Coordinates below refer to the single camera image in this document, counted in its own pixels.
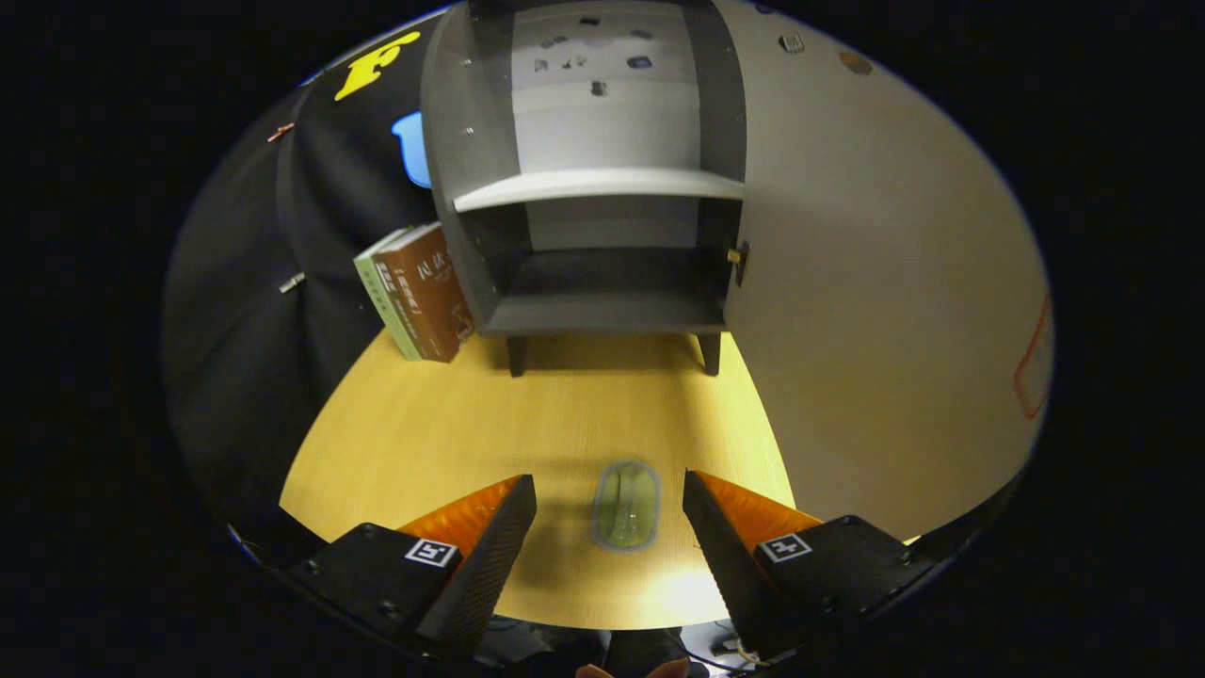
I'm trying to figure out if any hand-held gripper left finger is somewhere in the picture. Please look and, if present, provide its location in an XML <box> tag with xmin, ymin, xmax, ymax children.
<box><xmin>287</xmin><ymin>474</ymin><xmax>538</xmax><ymax>660</ymax></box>

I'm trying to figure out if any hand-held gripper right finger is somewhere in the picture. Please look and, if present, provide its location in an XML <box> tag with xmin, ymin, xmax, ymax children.
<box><xmin>682</xmin><ymin>469</ymin><xmax>942</xmax><ymax>661</ymax></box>

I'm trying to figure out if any green oval case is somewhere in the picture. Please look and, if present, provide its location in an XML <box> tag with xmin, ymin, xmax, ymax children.
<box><xmin>590</xmin><ymin>459</ymin><xmax>661</xmax><ymax>553</ymax></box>

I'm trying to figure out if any beige cabinet door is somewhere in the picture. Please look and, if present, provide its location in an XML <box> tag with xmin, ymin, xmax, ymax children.
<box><xmin>714</xmin><ymin>0</ymin><xmax>1054</xmax><ymax>544</ymax></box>

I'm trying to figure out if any brown book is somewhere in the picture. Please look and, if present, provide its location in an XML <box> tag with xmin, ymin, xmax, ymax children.
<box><xmin>374</xmin><ymin>221</ymin><xmax>475</xmax><ymax>364</ymax></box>

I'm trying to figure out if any grey cabinet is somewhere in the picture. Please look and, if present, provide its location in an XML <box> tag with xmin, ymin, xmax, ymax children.
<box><xmin>420</xmin><ymin>0</ymin><xmax>751</xmax><ymax>379</ymax></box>

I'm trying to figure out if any black backdrop cloth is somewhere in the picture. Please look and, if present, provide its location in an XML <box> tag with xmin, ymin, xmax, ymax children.
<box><xmin>163</xmin><ymin>24</ymin><xmax>445</xmax><ymax>566</ymax></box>

